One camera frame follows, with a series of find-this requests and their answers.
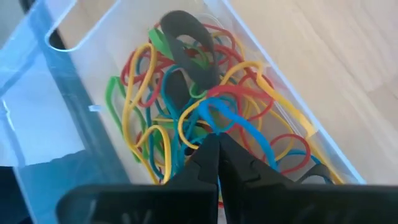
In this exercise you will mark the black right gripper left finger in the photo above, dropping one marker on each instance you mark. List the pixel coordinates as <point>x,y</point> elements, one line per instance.
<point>155,205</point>

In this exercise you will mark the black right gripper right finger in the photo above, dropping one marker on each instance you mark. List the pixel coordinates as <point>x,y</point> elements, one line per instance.
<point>295,205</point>

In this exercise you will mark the black thin rubber band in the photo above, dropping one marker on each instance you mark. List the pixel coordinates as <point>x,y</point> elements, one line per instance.
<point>317,168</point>

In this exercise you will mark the red rubber band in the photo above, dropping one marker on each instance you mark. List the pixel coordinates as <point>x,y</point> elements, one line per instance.
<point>124,71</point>
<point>306,149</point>
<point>230,51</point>
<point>236,90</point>

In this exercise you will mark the yellow rubber band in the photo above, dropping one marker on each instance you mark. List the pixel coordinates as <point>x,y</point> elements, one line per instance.
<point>182,124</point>
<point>127,105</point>
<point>280,96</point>

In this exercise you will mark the blue rubber band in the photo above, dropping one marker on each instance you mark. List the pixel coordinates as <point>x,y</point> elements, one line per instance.
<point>236,116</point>

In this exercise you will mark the black wide rubber band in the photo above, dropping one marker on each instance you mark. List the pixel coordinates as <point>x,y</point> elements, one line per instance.
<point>186,21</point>
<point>177,90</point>

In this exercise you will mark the green rubber band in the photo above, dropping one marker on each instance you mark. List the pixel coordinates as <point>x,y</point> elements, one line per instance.
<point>158,40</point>
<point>110,93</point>

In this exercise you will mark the clear plastic bin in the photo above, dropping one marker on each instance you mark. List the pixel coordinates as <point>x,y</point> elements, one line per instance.
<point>99,46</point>

